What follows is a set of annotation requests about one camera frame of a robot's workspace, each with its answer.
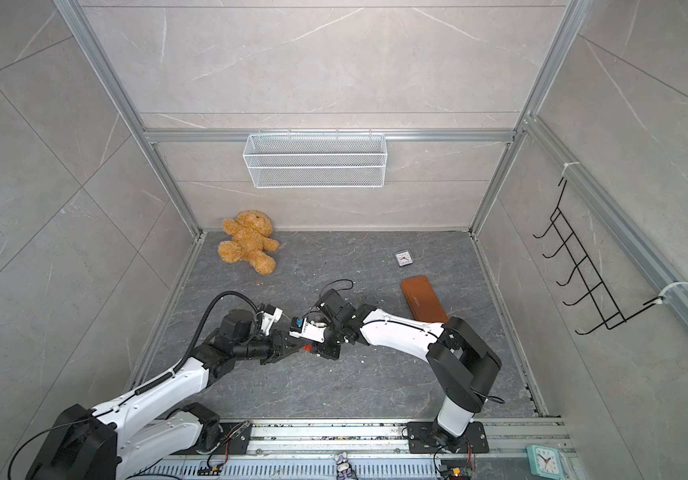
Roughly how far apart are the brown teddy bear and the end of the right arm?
1.30 feet

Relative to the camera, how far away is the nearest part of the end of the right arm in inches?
24.6

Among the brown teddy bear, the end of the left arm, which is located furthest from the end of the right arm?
the brown teddy bear

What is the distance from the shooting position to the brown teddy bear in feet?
3.22
